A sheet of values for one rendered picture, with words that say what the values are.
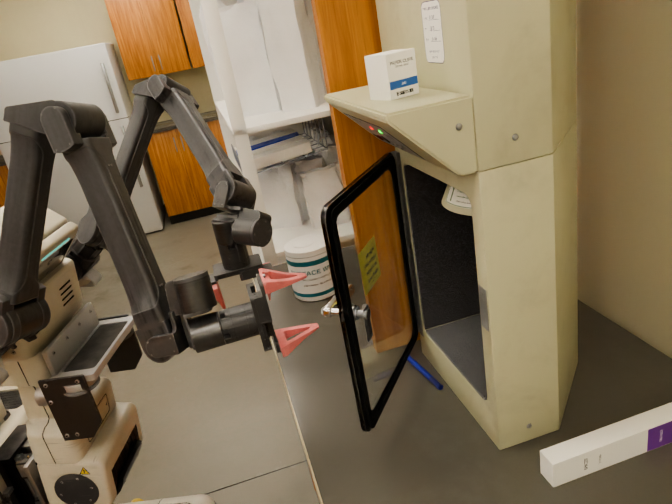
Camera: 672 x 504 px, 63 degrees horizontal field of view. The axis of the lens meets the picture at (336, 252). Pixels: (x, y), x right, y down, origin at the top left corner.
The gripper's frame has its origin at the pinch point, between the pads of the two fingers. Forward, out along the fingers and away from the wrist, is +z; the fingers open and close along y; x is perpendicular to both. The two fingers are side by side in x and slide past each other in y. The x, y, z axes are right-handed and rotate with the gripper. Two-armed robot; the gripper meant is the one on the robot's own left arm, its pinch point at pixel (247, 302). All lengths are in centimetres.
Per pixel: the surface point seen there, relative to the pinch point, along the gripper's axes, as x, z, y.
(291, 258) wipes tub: 24.9, 3.1, 13.9
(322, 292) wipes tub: 22.0, 13.7, 19.8
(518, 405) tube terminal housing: -46, 8, 37
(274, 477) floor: 66, 110, -8
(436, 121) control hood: -46, -39, 28
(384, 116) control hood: -45, -41, 22
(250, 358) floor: 159, 111, -8
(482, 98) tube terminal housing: -46, -41, 35
